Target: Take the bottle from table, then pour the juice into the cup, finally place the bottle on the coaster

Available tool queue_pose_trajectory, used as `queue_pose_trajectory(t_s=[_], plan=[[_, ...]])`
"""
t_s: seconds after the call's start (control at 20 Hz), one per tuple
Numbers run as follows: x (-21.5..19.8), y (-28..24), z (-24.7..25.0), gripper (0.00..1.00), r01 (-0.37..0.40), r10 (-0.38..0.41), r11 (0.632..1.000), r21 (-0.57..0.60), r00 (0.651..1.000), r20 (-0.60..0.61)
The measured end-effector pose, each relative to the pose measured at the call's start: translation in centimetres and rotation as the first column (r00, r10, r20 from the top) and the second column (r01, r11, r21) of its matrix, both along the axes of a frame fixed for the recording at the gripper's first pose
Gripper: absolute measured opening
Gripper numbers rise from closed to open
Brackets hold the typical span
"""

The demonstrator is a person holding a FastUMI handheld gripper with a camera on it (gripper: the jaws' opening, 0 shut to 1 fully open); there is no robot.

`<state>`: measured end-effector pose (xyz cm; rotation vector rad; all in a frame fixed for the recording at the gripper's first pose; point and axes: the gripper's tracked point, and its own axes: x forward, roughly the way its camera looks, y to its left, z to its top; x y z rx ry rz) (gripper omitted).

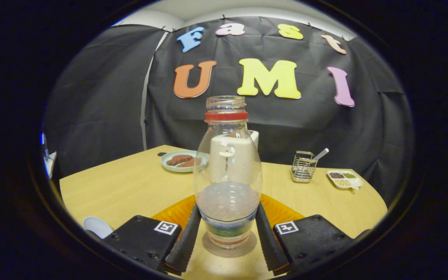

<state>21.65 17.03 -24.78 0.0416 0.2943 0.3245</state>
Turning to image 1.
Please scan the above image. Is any white toaster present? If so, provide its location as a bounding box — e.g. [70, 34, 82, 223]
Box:
[210, 130, 259, 186]

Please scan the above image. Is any wooden table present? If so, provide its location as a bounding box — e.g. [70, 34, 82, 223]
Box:
[59, 145, 388, 278]

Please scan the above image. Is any white cup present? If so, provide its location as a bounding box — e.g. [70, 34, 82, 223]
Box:
[83, 217, 113, 239]

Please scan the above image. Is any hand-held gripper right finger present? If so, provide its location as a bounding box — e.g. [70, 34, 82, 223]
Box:
[255, 194, 370, 273]

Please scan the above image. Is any pale green plate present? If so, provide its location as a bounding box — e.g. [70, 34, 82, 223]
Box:
[160, 150, 209, 173]

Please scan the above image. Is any brown meat slice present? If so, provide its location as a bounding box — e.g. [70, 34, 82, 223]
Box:
[177, 157, 202, 168]
[166, 154, 194, 166]

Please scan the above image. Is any metal wire rack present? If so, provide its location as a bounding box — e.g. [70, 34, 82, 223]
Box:
[291, 150, 318, 183]

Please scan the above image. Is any white divided snack dish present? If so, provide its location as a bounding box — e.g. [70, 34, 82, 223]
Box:
[327, 170, 364, 190]

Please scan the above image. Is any clear plastic juice bottle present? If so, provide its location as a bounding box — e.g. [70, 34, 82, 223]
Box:
[193, 96, 263, 249]

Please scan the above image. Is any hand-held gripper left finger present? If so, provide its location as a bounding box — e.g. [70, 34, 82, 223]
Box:
[103, 194, 202, 275]

